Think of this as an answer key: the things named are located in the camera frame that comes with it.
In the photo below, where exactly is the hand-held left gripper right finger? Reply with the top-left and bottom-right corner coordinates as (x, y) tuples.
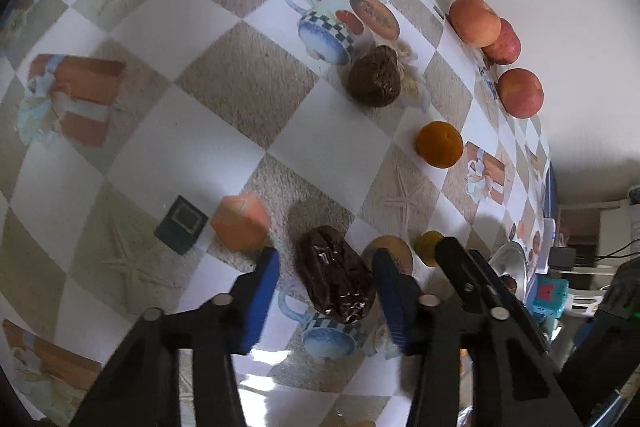
(372, 248), (583, 427)

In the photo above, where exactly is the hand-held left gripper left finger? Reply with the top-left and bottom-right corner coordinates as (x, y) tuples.
(70, 247), (281, 427)

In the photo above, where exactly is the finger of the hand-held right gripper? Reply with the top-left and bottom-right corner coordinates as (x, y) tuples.
(434, 237), (503, 310)
(467, 251), (548, 348)

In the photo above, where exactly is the stainless steel basin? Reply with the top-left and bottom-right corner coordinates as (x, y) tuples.
(487, 241), (528, 303)

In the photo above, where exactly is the dark brown lump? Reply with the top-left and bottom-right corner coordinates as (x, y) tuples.
(347, 45), (402, 108)
(299, 226), (377, 324)

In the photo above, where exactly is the small brown longan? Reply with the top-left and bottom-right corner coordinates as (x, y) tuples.
(415, 230), (446, 268)

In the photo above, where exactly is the teal toy box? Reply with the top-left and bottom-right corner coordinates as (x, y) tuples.
(530, 278), (571, 318)

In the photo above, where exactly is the black power adapter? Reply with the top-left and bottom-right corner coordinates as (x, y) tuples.
(548, 247), (578, 273)

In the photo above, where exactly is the orange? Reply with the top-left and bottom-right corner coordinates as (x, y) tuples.
(416, 121), (463, 168)

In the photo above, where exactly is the red apple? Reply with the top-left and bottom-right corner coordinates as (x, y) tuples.
(482, 18), (522, 65)
(496, 68), (544, 118)

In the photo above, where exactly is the pale peach apple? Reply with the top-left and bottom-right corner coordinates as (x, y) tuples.
(448, 0), (502, 48)

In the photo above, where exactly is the checkered printed tablecloth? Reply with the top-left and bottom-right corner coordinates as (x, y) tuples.
(0, 0), (553, 427)

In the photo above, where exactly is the black cable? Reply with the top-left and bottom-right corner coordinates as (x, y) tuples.
(575, 241), (638, 264)

